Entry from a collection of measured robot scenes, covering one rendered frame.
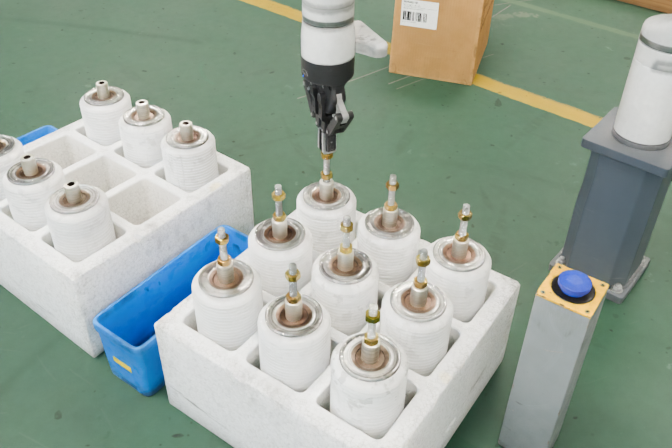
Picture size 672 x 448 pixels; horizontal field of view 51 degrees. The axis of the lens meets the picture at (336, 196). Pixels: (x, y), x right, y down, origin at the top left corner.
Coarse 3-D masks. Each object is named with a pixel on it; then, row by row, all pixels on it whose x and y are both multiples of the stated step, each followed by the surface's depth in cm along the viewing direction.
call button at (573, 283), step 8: (568, 272) 88; (576, 272) 88; (560, 280) 87; (568, 280) 87; (576, 280) 87; (584, 280) 87; (560, 288) 88; (568, 288) 86; (576, 288) 86; (584, 288) 86; (576, 296) 87
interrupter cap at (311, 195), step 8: (312, 184) 115; (336, 184) 116; (304, 192) 114; (312, 192) 114; (336, 192) 114; (344, 192) 114; (304, 200) 112; (312, 200) 112; (320, 200) 113; (328, 200) 113; (336, 200) 112; (344, 200) 112; (320, 208) 110; (328, 208) 110; (336, 208) 111
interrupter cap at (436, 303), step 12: (396, 288) 96; (408, 288) 97; (432, 288) 97; (396, 300) 95; (408, 300) 95; (432, 300) 95; (444, 300) 95; (396, 312) 93; (408, 312) 93; (420, 312) 93; (432, 312) 93
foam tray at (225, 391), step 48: (384, 288) 107; (192, 336) 99; (336, 336) 99; (480, 336) 100; (192, 384) 103; (240, 384) 94; (432, 384) 93; (480, 384) 111; (240, 432) 101; (288, 432) 93; (336, 432) 87; (432, 432) 95
